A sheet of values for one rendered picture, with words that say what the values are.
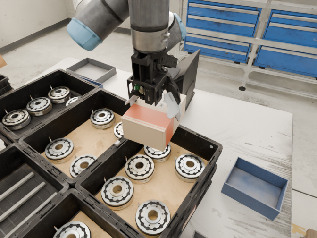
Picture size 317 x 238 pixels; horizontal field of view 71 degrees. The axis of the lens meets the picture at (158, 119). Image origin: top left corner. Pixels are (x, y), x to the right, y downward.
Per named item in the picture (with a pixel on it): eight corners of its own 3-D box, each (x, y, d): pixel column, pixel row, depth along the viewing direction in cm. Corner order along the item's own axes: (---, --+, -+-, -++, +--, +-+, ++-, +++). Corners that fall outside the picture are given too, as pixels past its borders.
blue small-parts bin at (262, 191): (282, 189, 88) (289, 180, 83) (273, 221, 79) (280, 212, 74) (233, 165, 96) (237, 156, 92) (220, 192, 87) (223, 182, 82)
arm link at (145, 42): (141, 16, 47) (177, 21, 44) (142, 37, 50) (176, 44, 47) (122, 28, 42) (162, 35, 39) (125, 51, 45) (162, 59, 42)
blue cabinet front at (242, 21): (183, 50, 263) (187, -2, 225) (246, 63, 241) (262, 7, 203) (183, 51, 261) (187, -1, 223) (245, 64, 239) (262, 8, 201)
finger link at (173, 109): (171, 132, 55) (152, 103, 52) (179, 118, 59) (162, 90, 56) (181, 131, 53) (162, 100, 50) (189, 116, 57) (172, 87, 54)
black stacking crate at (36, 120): (66, 87, 121) (59, 69, 113) (104, 107, 109) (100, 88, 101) (-9, 129, 97) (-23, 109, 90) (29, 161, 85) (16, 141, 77)
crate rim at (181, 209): (154, 116, 89) (154, 112, 88) (223, 149, 77) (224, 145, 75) (74, 190, 65) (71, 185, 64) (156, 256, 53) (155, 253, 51)
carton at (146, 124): (149, 104, 72) (148, 85, 67) (184, 114, 68) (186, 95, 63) (123, 137, 61) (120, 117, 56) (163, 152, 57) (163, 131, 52)
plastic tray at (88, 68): (116, 73, 153) (115, 66, 149) (96, 87, 140) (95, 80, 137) (88, 63, 163) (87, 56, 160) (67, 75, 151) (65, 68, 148)
